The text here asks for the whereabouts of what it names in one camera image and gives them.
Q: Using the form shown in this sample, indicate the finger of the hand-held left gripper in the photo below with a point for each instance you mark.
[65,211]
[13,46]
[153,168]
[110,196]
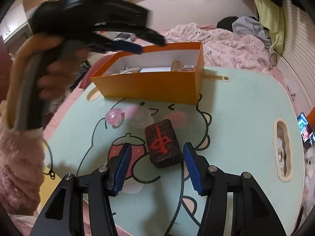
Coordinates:
[137,34]
[128,46]

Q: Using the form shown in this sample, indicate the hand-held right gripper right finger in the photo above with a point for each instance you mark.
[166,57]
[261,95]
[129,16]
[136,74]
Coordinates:
[193,167]

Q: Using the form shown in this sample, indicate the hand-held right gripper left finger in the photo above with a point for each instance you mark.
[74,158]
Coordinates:
[123,167]

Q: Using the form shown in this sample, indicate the brown mahjong tile block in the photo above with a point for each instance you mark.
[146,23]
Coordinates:
[162,142]

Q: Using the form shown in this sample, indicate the orange cardboard box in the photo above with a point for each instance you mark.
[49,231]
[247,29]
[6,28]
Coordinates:
[147,86]

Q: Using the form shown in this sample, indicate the person's left forearm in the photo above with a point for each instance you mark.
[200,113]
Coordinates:
[17,172]

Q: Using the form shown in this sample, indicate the person's left hand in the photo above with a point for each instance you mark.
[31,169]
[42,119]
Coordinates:
[61,73]

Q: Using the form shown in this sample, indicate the white flat packet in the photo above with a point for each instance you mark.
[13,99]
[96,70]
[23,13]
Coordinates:
[156,69]

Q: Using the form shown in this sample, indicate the small gold jar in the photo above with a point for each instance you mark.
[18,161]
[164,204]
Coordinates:
[176,66]

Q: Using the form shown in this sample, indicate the pink translucent ornament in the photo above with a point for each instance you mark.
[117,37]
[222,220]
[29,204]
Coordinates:
[114,116]

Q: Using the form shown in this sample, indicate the clear plastic ornament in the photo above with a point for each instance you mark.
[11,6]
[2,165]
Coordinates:
[141,119]

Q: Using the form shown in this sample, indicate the small printed box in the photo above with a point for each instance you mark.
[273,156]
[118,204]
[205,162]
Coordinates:
[188,68]

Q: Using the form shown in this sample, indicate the pink floral quilt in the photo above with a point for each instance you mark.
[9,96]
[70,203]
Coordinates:
[221,46]

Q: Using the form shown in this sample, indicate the black clothes pile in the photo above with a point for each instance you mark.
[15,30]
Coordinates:
[226,22]

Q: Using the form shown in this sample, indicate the dark red cabinet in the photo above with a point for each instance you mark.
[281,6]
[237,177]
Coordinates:
[5,71]

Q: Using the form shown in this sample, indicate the grey hoodie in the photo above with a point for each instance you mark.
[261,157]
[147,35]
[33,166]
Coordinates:
[248,28]

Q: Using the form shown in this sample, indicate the yellow-green garment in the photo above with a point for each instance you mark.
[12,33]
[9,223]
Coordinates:
[268,17]

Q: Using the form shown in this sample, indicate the white louvered door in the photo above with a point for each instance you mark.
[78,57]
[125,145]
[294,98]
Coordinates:
[300,59]

